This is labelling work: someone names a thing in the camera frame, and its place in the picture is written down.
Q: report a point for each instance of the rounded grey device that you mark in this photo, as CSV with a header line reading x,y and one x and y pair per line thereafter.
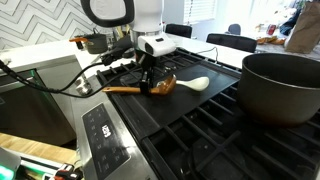
x,y
8,163

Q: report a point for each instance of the wooden serving spoon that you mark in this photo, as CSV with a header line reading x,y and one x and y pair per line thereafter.
x,y
123,89

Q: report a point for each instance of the white window blinds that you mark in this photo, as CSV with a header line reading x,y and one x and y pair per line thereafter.
x,y
200,10

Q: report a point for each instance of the red and black tool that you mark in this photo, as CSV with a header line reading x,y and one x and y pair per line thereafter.
x,y
65,171

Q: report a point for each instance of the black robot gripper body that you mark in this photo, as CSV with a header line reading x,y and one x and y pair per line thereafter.
x,y
146,61

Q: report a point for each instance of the silver stove knob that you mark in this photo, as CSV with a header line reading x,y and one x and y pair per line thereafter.
x,y
83,87

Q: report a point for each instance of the black gas stove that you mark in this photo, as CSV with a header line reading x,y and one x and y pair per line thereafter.
x,y
100,110

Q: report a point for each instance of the white plastic spoon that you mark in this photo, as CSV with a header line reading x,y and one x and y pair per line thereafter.
x,y
198,84

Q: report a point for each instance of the small black chair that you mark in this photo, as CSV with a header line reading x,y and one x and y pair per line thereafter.
x,y
179,30

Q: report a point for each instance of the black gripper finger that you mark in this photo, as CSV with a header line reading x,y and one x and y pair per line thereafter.
x,y
144,85
151,75

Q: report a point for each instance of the black griddle plate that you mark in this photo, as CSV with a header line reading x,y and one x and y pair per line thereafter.
x,y
186,103

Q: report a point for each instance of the red can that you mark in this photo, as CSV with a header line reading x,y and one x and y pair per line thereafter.
x,y
271,30

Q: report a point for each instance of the brown paper bag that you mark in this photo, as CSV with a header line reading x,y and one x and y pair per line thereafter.
x,y
305,30

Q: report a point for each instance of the wide black chair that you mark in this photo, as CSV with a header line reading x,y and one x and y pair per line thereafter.
x,y
233,42

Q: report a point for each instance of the black stove control panel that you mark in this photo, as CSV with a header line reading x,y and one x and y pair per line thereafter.
x,y
105,140

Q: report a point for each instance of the orange food items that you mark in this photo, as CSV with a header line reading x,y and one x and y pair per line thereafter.
x,y
270,40

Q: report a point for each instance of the stainless steel dishwasher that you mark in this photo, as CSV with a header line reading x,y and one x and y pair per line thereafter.
x,y
30,106

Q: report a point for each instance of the large dark cooking pot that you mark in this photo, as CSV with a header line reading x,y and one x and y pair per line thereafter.
x,y
276,96

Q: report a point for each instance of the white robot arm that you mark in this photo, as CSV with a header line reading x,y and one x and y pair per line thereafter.
x,y
146,16

